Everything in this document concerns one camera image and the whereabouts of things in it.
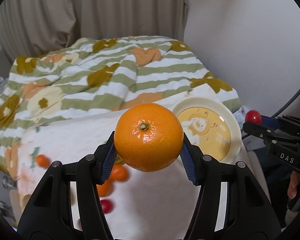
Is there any red cherry tomato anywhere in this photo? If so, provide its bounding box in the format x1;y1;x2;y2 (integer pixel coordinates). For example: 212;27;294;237
245;110;262;124
100;199;113;214

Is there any large orange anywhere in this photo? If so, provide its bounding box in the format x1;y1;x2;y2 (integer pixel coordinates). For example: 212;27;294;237
114;103;184;172
96;179;113;197

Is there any person's right hand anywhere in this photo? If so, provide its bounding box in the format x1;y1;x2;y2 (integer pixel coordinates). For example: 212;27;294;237
287;171;300;199

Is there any cream yellow plate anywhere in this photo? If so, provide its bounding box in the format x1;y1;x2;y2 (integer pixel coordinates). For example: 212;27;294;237
172;97;242;163

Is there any small mandarin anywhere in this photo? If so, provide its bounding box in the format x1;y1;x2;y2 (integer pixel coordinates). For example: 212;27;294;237
36;154;51;168
109;164;129;181

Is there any green striped floral quilt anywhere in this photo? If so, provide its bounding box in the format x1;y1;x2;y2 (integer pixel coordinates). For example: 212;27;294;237
0;36;241;178

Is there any beige curtain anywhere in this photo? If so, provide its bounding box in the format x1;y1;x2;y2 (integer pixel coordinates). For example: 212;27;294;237
0;0;187;61

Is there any black cable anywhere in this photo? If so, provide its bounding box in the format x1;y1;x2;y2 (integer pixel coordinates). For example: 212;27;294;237
241;77;300;140

